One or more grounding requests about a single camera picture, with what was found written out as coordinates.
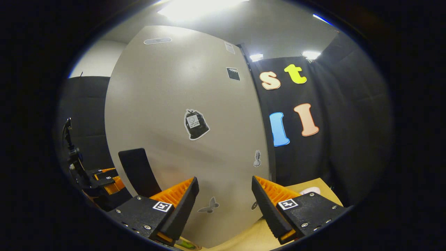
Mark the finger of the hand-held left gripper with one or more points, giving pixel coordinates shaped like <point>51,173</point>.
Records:
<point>115,186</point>
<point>104,174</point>

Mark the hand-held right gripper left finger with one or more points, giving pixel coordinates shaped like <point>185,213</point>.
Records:
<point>181,209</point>

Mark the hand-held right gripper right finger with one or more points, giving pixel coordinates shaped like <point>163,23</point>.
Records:
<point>266,209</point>

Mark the green label bottle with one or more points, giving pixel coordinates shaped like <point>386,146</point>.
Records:
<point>187,244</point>

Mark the round brown coaster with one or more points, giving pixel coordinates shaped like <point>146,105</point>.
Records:
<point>198,246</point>

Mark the dark grey cabinet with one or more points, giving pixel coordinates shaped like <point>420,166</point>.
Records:
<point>273,167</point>

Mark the light grey cabinet door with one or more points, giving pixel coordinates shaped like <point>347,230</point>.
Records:
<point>163,94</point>

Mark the pale pink round object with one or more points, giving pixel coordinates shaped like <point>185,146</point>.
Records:
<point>311,190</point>

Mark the black backdrop cloth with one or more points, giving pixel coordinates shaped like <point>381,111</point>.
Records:
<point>348,122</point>

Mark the ceiling light panel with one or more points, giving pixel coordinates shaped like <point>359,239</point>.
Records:
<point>198,8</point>
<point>311,55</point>
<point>321,19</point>
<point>256,57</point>

